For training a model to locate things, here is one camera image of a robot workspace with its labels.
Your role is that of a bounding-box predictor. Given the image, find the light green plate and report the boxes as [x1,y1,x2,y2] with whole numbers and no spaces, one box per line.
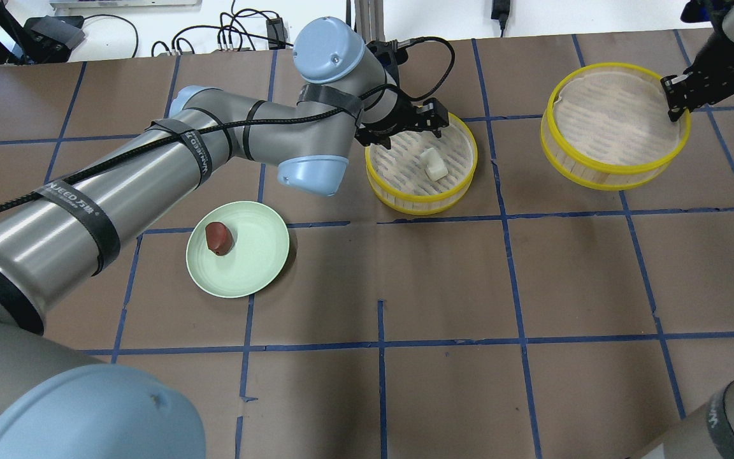
[185,201,289,298]

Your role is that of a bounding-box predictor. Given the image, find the white bun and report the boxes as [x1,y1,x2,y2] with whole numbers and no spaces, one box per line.
[421,148,449,181]

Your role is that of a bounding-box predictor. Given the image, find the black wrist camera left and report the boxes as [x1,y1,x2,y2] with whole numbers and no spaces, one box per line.
[366,39,408,69]

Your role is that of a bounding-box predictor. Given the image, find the yellow steamer layer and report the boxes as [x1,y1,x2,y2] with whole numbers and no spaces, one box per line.
[540,62,691,191]
[364,113,480,215]

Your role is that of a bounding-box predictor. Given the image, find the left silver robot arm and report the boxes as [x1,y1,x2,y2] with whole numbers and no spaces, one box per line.
[0,17,450,458]

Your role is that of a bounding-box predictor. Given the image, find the brown bun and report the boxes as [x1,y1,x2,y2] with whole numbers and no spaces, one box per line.
[205,221,234,256]

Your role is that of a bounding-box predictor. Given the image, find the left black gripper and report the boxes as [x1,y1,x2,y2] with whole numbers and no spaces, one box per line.
[355,97,450,149]

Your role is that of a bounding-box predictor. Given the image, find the aluminium frame post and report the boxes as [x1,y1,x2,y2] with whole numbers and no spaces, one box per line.
[353,0,385,43]

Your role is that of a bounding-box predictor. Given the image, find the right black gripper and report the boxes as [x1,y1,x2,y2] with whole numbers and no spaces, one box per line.
[660,45,734,123]

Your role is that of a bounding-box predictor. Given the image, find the black power adapter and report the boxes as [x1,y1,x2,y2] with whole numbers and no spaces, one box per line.
[266,17,287,48]

